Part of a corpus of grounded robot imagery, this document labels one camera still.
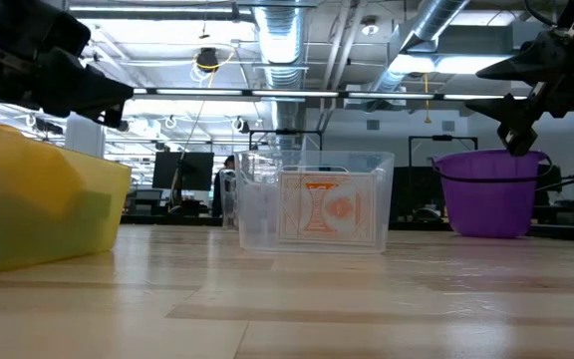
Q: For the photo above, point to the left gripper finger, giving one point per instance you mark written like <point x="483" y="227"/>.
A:
<point x="87" y="90"/>
<point x="112" y="118"/>

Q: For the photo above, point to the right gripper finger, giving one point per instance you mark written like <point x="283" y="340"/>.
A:
<point x="521" y="62"/>
<point x="506" y="110"/>

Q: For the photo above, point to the yellow toy brick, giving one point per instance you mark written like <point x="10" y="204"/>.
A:
<point x="28" y="174"/>

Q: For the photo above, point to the red playing card box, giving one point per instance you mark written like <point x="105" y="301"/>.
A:
<point x="327" y="207"/>

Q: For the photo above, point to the white building column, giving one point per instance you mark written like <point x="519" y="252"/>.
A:
<point x="85" y="139"/>

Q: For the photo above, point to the yellow translucent plastic bin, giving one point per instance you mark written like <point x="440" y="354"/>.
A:
<point x="107" y="199"/>

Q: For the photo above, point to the purple plastic bucket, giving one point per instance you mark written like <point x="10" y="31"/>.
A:
<point x="486" y="204"/>

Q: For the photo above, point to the black monitor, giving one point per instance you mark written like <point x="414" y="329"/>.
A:
<point x="195" y="172"/>

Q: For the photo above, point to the person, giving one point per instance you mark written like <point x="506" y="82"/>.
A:
<point x="219" y="194"/>

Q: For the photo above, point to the small clear plastic container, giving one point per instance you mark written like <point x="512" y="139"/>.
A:
<point x="257" y="199"/>

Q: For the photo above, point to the long ceiling light strip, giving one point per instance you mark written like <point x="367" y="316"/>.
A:
<point x="292" y="93"/>

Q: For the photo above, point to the black metal stand frame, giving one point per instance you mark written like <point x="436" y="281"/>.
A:
<point x="441" y="138"/>

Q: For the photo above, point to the silver ventilation duct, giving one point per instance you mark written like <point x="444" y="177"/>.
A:
<point x="279" y="50"/>
<point x="431" y="20"/>

